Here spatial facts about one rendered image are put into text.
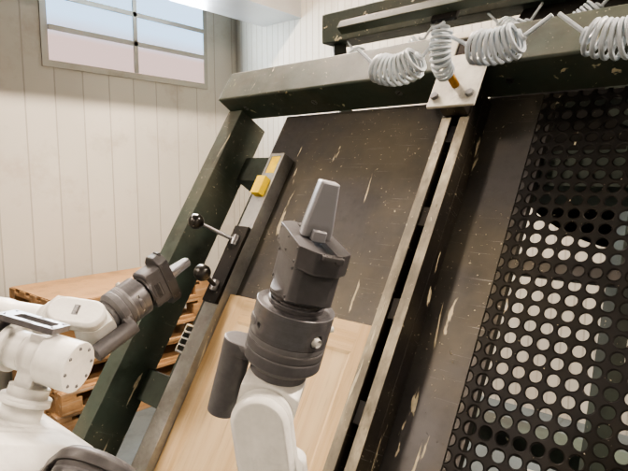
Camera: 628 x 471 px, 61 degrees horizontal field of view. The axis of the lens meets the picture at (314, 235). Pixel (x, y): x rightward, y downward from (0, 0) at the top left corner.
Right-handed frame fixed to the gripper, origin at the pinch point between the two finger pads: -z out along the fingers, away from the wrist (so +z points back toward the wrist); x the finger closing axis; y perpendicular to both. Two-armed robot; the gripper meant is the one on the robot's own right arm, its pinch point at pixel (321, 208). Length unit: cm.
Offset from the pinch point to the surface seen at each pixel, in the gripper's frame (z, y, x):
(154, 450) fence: 68, -6, 48
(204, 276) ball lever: 30, -2, 57
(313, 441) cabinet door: 47, 19, 26
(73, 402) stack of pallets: 203, -35, 267
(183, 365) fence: 53, -2, 58
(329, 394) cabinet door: 40, 21, 30
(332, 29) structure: -37, 34, 138
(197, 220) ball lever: 22, -5, 71
